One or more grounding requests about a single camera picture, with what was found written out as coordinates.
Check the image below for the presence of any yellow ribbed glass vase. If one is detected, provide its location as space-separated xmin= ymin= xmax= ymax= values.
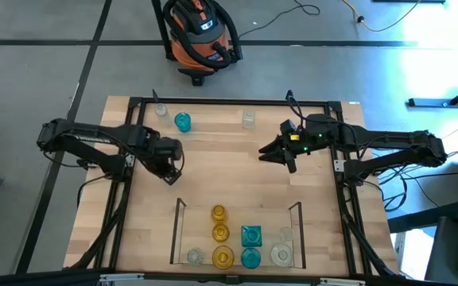
xmin=211 ymin=203 xmax=230 ymax=224

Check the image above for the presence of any wide yellow glass vase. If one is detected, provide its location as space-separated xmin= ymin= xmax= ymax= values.
xmin=211 ymin=244 xmax=236 ymax=271

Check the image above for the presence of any small clear glass vase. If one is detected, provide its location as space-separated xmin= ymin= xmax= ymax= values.
xmin=279 ymin=226 xmax=295 ymax=244

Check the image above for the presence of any grey desk foot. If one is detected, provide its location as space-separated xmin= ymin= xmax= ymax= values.
xmin=407 ymin=71 xmax=458 ymax=109

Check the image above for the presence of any teal square glass vase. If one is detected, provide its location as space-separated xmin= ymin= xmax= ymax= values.
xmin=240 ymin=225 xmax=263 ymax=248

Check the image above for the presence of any orange black shop vacuum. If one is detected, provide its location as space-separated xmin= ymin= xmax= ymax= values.
xmin=162 ymin=0 xmax=243 ymax=87

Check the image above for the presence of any black aluminium table frame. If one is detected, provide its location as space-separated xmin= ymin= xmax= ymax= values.
xmin=64 ymin=96 xmax=403 ymax=281

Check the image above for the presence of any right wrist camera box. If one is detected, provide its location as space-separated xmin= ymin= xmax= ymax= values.
xmin=279 ymin=118 xmax=298 ymax=138

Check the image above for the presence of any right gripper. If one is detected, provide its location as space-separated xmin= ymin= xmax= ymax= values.
xmin=258 ymin=129 xmax=320 ymax=175

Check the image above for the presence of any teal round glass vase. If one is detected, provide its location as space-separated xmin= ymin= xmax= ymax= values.
xmin=240 ymin=247 xmax=262 ymax=270

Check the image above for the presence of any clear square glass vase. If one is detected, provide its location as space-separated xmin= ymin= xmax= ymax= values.
xmin=241 ymin=110 xmax=257 ymax=130

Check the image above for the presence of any clear ribbed glass vase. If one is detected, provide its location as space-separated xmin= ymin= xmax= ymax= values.
xmin=270 ymin=242 xmax=294 ymax=269

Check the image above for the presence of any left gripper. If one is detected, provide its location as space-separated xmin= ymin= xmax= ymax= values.
xmin=145 ymin=137 xmax=184 ymax=187

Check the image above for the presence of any clear tall glass bottle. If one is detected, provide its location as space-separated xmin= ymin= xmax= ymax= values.
xmin=153 ymin=102 xmax=171 ymax=127

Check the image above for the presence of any black floor cable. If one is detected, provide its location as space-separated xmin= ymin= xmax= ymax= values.
xmin=236 ymin=0 xmax=321 ymax=40

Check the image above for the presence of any tan floor cable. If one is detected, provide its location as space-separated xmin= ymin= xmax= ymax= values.
xmin=340 ymin=0 xmax=423 ymax=33

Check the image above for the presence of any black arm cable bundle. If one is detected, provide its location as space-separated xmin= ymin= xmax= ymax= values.
xmin=362 ymin=118 xmax=458 ymax=214

